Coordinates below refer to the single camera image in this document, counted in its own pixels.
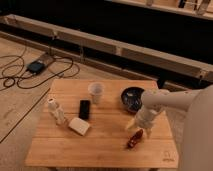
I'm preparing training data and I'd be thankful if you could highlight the black smartphone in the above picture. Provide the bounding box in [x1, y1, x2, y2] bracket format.
[79, 100, 90, 120]

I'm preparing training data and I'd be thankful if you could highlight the black floor cable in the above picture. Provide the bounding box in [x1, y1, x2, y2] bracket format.
[0, 44, 81, 90]

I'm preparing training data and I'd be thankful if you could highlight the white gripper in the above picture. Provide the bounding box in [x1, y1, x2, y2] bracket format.
[125, 106, 160, 138]

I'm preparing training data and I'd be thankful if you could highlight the red pepper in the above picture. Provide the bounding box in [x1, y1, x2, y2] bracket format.
[127, 129, 143, 148]

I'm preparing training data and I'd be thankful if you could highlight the wooden table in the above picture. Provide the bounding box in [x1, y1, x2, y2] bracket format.
[25, 80, 178, 168]

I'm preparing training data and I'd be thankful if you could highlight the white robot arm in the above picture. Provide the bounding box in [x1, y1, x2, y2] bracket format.
[126, 85, 213, 171]

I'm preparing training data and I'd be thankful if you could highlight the dark ceramic bowl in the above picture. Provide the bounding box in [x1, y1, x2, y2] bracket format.
[121, 87, 144, 113]

